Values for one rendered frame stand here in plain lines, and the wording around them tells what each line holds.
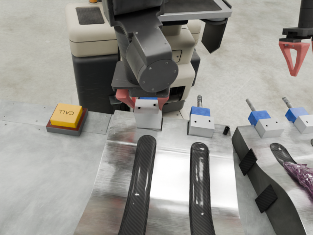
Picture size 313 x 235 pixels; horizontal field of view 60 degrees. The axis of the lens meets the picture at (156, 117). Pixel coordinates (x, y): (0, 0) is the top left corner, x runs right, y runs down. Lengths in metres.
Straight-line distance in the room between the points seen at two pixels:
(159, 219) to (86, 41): 0.78
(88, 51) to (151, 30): 0.75
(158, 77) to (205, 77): 1.91
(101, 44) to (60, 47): 1.44
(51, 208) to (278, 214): 0.44
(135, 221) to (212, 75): 1.93
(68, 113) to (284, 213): 0.51
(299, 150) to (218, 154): 0.22
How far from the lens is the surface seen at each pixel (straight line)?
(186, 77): 0.90
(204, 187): 0.53
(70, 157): 0.66
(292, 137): 0.73
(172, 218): 0.48
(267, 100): 2.25
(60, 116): 0.69
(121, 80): 0.49
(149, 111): 0.54
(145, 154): 0.55
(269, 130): 0.68
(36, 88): 2.12
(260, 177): 0.63
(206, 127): 0.57
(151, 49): 0.35
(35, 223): 0.59
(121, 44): 0.42
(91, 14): 1.18
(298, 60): 0.64
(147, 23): 0.39
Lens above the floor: 1.33
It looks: 46 degrees down
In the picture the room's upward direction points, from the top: 8 degrees clockwise
